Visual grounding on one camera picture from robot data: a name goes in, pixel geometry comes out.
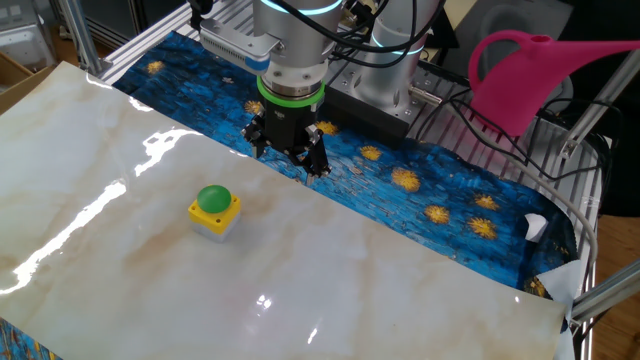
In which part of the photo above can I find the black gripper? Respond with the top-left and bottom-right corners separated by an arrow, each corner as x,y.
241,97 -> 333,188

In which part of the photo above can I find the green button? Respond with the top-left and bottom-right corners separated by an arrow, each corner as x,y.
187,184 -> 242,244

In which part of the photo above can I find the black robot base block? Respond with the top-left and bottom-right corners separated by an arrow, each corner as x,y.
323,88 -> 422,147

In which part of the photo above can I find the glossy marble pattern sheet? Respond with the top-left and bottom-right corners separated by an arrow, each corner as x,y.
0,61 -> 569,360

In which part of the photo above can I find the blue starry painted cloth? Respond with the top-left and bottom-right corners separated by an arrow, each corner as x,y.
0,30 -> 584,360

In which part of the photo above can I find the pink plastic watering can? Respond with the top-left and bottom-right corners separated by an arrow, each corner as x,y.
468,29 -> 640,138

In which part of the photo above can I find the brown cardboard box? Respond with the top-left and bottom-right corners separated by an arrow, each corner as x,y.
0,49 -> 55,117

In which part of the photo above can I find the grey metal case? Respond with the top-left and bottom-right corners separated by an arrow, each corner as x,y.
0,0 -> 57,72

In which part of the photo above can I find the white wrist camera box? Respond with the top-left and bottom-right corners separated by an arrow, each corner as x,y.
198,18 -> 281,76

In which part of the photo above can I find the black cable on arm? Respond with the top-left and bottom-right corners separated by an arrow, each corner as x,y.
272,0 -> 447,69

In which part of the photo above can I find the black cable on table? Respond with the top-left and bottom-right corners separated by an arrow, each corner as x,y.
414,89 -> 624,182

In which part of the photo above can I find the aluminium frame post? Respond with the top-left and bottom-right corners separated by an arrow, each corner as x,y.
558,48 -> 640,160
58,0 -> 104,77
568,258 -> 640,325

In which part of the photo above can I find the grey cable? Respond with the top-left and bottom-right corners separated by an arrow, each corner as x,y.
449,112 -> 600,281

